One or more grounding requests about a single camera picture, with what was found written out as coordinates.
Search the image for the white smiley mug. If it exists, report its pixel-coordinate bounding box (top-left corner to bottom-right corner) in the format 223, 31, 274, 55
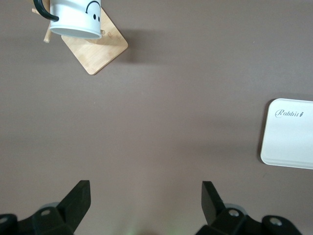
33, 0, 102, 40

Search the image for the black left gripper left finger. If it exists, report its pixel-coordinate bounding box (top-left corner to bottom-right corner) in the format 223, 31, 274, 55
0, 180, 91, 235

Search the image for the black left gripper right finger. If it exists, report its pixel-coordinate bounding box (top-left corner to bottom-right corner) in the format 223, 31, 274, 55
197, 181, 304, 235

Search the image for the cream rabbit print tray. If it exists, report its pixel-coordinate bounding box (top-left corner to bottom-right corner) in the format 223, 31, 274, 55
260, 98, 313, 170

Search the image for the wooden cup rack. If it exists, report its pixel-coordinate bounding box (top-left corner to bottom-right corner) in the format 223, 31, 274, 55
31, 0, 129, 75

